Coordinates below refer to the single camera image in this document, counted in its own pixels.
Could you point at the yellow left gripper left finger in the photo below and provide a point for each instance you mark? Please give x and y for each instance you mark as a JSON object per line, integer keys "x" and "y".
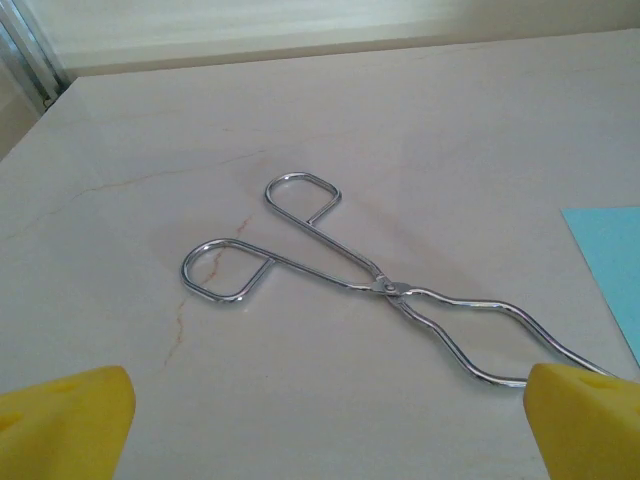
{"x": 65, "y": 425}

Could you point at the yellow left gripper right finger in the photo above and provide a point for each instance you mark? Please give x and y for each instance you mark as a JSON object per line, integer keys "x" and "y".
{"x": 585, "y": 430}

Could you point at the light blue paper sheet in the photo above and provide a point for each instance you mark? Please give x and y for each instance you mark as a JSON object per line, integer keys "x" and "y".
{"x": 612, "y": 260}

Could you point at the aluminium corner post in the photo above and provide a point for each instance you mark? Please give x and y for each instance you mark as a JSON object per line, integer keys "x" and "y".
{"x": 30, "y": 45}

